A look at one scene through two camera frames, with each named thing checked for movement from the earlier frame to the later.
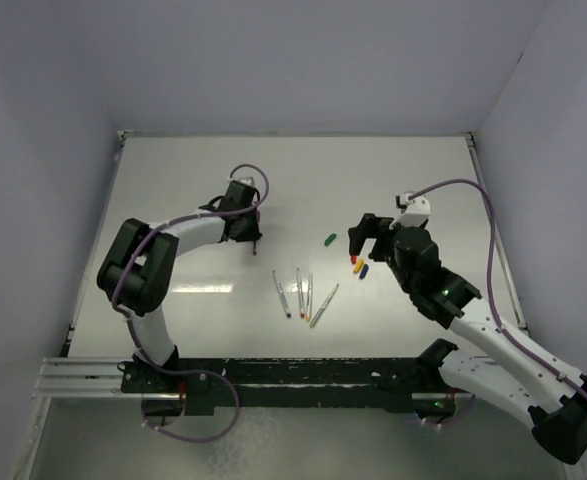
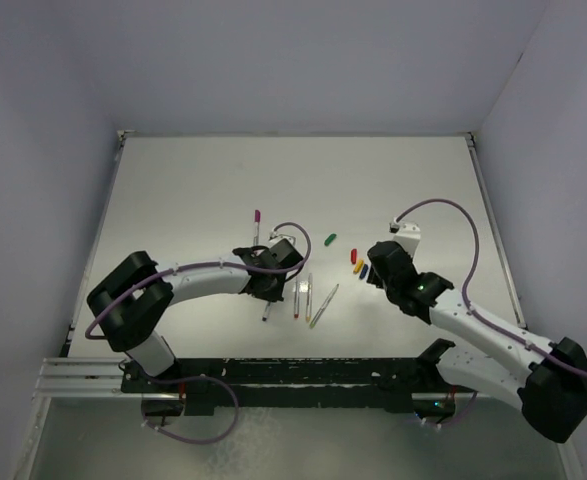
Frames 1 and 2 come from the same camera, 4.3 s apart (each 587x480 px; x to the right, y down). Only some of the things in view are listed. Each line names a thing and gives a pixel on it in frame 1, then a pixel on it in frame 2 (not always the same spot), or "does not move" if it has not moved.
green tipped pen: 324,306 does not move
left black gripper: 249,235 → 273,295
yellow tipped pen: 310,297 does not move
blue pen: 282,296 → 267,311
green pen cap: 330,239 does not move
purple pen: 256,231 does not move
